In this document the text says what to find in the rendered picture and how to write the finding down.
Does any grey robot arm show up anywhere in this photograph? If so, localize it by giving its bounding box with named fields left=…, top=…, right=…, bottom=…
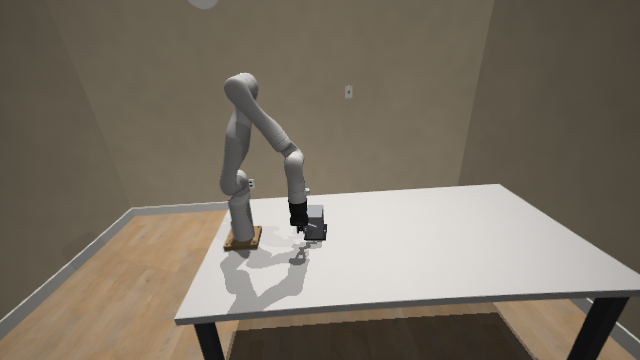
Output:
left=220, top=73, right=305, bottom=242

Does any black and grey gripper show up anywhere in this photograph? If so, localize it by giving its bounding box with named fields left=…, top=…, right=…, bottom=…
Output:
left=288, top=188, right=310, bottom=234

